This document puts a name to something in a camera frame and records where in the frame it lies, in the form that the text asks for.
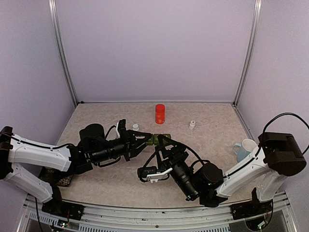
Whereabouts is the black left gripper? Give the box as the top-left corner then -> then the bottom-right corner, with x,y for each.
91,129 -> 152,164

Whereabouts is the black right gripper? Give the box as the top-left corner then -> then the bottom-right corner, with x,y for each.
154,134 -> 198,201

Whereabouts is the green pill organizer box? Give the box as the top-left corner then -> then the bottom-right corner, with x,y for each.
145,133 -> 171,146

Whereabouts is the small white pill bottle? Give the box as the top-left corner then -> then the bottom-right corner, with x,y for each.
132,124 -> 140,131

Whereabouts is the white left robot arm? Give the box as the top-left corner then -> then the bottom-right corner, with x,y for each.
0,119 -> 152,215

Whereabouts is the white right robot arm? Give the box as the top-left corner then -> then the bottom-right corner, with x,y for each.
146,132 -> 307,215

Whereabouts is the red cylindrical can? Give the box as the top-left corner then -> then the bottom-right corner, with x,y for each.
155,104 -> 165,124

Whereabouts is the light blue mug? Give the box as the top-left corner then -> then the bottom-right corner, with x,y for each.
232,139 -> 257,162

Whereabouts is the black square tray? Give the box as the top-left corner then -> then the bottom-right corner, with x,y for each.
39,167 -> 74,187

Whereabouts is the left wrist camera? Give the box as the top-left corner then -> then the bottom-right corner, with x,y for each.
115,119 -> 128,142

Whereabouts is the left aluminium frame post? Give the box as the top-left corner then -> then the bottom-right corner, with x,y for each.
48,0 -> 79,108

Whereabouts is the aluminium frame post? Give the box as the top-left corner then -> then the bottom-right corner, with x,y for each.
233,0 -> 263,108
48,0 -> 79,108

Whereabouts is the front aluminium rail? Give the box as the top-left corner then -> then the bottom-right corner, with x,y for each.
22,193 -> 297,232

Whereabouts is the right aluminium frame post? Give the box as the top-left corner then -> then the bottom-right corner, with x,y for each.
233,0 -> 263,108

